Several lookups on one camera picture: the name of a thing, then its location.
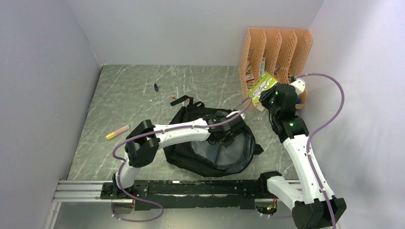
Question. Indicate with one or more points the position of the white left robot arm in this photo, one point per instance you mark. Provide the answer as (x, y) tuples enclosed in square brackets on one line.
[(140, 150)]

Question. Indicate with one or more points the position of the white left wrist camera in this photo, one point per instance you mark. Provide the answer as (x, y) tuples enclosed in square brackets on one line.
[(234, 113)]

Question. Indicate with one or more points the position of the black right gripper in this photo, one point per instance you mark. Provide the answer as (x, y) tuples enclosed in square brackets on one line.
[(264, 97)]

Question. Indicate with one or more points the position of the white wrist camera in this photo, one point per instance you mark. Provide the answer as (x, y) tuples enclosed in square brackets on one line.
[(299, 85), (234, 113)]

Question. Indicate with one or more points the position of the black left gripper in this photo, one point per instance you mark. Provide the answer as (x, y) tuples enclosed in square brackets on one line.
[(229, 140)]

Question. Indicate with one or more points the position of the pink yellow highlighter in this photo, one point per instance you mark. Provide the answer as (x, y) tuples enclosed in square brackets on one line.
[(117, 132)]

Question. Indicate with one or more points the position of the white red staples box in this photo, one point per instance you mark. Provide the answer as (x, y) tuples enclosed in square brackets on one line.
[(249, 78)]

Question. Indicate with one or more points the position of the tall white green box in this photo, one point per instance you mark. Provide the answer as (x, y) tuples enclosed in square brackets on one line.
[(262, 66)]

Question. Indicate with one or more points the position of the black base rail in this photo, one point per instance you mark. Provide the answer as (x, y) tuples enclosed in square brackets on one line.
[(153, 194)]

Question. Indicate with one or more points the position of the black student backpack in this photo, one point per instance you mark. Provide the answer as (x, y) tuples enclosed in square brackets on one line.
[(209, 160)]

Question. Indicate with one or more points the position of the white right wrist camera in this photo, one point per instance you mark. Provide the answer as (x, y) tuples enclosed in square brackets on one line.
[(299, 85)]

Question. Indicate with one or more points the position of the orange plastic desk organizer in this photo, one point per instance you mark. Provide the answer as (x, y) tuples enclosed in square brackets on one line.
[(285, 50)]

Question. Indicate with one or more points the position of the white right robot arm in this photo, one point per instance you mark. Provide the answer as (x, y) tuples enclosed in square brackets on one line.
[(315, 206)]

